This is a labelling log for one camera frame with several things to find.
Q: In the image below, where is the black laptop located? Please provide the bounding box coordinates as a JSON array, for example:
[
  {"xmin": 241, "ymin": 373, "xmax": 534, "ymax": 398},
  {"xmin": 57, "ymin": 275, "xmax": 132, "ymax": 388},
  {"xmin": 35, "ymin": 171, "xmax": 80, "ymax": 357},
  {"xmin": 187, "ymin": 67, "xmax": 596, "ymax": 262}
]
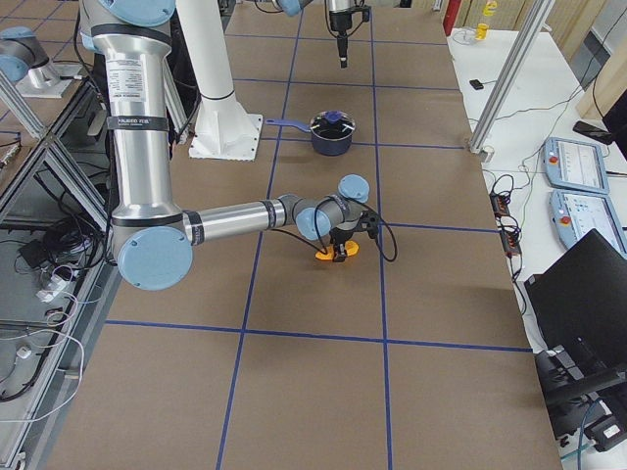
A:
[{"xmin": 524, "ymin": 229, "xmax": 626, "ymax": 366}]

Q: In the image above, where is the yellow cup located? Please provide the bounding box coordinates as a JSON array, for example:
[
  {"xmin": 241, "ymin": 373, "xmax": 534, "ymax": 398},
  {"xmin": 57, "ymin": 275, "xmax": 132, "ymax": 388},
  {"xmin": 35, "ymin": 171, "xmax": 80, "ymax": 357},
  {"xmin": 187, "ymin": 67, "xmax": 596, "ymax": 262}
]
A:
[{"xmin": 475, "ymin": 23, "xmax": 489, "ymax": 41}]

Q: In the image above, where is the aluminium frame post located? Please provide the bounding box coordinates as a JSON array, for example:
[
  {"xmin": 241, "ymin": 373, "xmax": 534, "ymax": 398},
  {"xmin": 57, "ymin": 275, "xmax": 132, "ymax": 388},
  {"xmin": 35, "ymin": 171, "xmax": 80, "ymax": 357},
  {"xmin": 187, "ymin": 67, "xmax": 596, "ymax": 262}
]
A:
[{"xmin": 468, "ymin": 0, "xmax": 555, "ymax": 163}]

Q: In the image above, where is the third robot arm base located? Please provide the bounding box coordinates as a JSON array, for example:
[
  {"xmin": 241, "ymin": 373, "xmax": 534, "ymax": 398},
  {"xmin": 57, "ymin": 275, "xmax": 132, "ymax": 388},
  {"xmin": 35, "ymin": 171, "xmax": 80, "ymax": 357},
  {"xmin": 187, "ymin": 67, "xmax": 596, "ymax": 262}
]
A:
[{"xmin": 1, "ymin": 26, "xmax": 82, "ymax": 99}]

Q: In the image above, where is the blue teach pendant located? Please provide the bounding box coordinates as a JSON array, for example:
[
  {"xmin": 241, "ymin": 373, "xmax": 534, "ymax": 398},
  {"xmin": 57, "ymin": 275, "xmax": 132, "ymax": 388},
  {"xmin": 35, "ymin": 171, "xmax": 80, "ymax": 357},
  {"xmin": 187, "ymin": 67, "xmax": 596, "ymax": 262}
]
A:
[
  {"xmin": 541, "ymin": 137, "xmax": 609, "ymax": 195},
  {"xmin": 550, "ymin": 189, "xmax": 626, "ymax": 256}
]

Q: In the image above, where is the yellow corn cob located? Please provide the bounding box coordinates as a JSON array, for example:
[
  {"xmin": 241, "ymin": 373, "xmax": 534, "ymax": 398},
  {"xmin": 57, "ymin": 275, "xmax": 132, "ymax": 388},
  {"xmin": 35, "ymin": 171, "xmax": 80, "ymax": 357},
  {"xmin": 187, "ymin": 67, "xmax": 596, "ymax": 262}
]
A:
[{"xmin": 315, "ymin": 240, "xmax": 360, "ymax": 262}]

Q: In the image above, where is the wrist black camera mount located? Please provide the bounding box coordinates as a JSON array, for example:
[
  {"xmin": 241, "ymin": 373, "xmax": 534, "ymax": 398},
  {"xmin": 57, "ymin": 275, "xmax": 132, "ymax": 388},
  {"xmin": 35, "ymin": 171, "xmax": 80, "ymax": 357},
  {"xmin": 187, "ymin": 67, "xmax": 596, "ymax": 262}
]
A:
[
  {"xmin": 355, "ymin": 2, "xmax": 371, "ymax": 24},
  {"xmin": 357, "ymin": 210, "xmax": 380, "ymax": 240}
]

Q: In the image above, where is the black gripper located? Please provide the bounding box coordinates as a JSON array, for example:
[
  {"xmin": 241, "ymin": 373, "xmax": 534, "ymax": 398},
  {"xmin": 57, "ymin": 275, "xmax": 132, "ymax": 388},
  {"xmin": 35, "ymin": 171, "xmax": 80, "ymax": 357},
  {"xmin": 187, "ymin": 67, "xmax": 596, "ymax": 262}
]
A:
[
  {"xmin": 327, "ymin": 0, "xmax": 355, "ymax": 68},
  {"xmin": 330, "ymin": 216, "xmax": 362, "ymax": 262}
]

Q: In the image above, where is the black smartphone on table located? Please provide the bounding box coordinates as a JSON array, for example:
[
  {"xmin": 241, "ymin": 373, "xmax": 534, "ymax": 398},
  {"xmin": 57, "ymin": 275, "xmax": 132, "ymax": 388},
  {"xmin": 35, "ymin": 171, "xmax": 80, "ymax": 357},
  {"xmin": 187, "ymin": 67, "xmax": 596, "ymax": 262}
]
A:
[{"xmin": 572, "ymin": 120, "xmax": 614, "ymax": 145}]

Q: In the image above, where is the far blue teach pendant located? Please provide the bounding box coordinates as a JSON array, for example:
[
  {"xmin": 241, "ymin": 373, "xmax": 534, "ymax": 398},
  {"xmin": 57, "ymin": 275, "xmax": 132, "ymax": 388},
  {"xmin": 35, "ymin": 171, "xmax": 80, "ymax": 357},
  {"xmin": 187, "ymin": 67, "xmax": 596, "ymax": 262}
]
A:
[{"xmin": 541, "ymin": 137, "xmax": 609, "ymax": 195}]

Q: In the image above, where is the dark blue saucepan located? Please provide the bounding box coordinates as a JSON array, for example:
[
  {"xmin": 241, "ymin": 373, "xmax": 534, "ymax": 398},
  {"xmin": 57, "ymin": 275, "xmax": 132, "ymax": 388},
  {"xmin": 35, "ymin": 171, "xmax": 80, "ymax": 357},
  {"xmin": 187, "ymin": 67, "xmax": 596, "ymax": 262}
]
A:
[{"xmin": 265, "ymin": 110, "xmax": 357, "ymax": 157}]

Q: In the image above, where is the small black square sensor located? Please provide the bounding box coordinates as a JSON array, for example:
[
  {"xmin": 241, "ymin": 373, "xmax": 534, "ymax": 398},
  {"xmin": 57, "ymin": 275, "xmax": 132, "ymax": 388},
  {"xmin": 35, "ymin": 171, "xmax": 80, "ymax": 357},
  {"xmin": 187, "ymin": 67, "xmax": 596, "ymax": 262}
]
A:
[{"xmin": 469, "ymin": 79, "xmax": 484, "ymax": 90}]

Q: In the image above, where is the white camera stand pillar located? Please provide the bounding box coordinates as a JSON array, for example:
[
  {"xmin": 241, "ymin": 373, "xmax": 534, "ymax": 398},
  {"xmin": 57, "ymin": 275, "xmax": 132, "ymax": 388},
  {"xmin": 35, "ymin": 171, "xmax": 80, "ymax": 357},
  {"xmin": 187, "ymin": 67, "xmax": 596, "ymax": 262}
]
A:
[{"xmin": 177, "ymin": 1, "xmax": 263, "ymax": 162}]

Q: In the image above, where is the near blue teach pendant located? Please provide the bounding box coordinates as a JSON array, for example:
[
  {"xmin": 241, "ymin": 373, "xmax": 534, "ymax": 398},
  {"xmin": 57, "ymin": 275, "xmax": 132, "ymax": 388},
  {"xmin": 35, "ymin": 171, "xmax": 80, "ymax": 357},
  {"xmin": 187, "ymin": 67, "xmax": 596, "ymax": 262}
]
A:
[{"xmin": 550, "ymin": 189, "xmax": 626, "ymax": 256}]

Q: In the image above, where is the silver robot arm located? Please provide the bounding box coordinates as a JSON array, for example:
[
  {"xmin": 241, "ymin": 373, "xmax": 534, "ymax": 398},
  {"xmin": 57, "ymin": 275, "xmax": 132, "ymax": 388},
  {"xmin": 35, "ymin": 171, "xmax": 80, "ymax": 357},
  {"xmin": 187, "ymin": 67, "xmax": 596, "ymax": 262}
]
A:
[
  {"xmin": 254, "ymin": 0, "xmax": 370, "ymax": 69},
  {"xmin": 79, "ymin": 1, "xmax": 369, "ymax": 291}
]

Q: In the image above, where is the orange black power strip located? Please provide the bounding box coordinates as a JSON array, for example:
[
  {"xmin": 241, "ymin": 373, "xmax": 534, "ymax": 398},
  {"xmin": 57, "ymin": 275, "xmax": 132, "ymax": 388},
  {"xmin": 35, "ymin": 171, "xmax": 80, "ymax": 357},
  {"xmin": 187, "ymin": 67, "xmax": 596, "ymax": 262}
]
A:
[{"xmin": 490, "ymin": 192, "xmax": 522, "ymax": 259}]

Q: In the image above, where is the glass pot lid blue knob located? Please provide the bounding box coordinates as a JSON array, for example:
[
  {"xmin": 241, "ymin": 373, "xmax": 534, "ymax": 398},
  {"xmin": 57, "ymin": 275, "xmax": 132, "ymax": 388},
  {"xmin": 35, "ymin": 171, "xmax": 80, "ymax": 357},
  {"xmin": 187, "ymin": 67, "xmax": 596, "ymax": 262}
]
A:
[{"xmin": 310, "ymin": 110, "xmax": 356, "ymax": 140}]

